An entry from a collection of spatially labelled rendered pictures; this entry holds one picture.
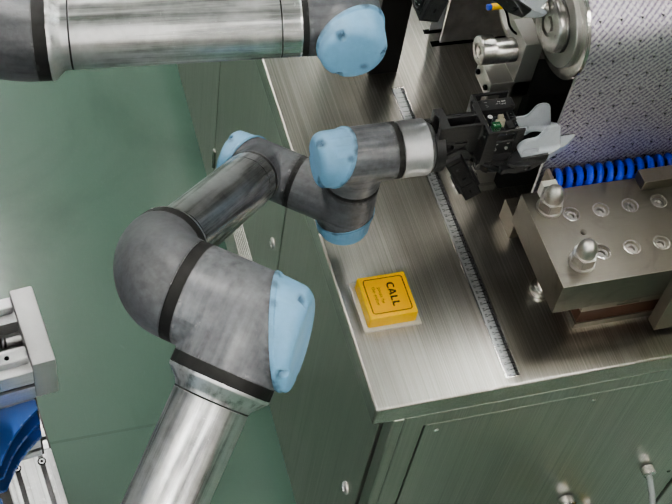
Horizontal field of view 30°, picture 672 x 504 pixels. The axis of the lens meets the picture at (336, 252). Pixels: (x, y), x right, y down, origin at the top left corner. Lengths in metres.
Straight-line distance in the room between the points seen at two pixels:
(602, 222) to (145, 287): 0.69
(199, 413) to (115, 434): 1.33
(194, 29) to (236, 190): 0.30
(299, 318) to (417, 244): 0.55
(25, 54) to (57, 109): 1.85
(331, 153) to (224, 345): 0.38
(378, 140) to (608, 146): 0.36
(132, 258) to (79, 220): 1.60
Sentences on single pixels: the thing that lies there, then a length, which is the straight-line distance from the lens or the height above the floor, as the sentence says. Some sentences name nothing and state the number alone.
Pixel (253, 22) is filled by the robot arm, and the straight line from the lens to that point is 1.33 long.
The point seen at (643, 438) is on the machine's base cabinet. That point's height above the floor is 0.63.
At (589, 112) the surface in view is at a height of 1.14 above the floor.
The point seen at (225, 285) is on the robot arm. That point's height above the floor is 1.25.
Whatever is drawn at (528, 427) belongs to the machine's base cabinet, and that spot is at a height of 0.75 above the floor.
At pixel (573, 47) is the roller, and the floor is 1.26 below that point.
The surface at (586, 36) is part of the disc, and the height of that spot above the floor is 1.28.
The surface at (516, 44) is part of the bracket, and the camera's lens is 1.71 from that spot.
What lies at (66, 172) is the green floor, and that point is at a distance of 3.04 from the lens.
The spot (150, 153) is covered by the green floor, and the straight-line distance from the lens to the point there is 3.07.
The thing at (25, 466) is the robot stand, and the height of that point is 0.23.
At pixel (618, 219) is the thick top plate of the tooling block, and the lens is 1.76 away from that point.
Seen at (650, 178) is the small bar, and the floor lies 1.05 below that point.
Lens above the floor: 2.32
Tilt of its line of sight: 53 degrees down
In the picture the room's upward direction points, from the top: 11 degrees clockwise
